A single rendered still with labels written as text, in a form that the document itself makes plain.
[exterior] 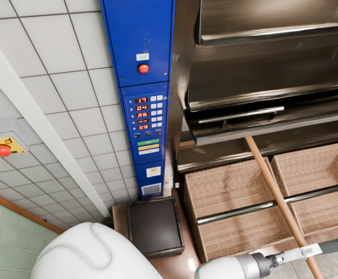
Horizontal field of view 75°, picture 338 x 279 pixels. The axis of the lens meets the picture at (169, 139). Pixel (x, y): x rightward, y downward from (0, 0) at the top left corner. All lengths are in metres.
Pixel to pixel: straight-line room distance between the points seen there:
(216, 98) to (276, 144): 0.71
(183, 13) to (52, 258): 0.55
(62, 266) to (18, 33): 0.49
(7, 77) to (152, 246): 0.97
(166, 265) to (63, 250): 1.19
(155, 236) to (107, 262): 0.97
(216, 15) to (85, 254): 0.57
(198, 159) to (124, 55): 0.79
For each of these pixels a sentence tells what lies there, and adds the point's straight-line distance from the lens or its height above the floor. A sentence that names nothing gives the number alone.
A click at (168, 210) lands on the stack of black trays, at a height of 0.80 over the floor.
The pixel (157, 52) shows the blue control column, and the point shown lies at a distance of 0.62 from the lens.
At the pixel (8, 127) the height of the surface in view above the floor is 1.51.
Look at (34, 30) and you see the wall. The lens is 0.62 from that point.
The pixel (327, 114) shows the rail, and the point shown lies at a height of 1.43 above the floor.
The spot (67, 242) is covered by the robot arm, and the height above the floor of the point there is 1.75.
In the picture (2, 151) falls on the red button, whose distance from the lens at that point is 0.82.
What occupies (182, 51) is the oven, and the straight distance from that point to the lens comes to 0.67.
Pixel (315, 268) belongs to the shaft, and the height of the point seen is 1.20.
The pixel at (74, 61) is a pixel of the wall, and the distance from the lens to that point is 0.65.
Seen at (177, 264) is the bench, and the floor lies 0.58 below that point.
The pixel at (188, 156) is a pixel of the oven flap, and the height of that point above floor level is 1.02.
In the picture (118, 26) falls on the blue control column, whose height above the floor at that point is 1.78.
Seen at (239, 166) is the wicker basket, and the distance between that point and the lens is 1.47.
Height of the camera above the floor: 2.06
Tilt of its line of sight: 57 degrees down
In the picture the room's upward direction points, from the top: 4 degrees clockwise
